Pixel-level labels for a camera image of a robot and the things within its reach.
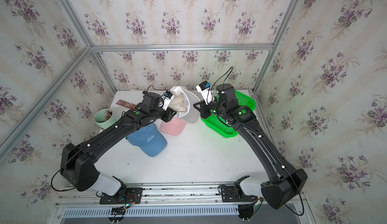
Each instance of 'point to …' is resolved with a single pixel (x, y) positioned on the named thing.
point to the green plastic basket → (215, 123)
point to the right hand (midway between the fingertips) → (197, 104)
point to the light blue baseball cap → (149, 139)
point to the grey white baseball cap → (182, 103)
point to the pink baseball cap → (174, 127)
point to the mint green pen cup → (105, 118)
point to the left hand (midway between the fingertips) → (174, 110)
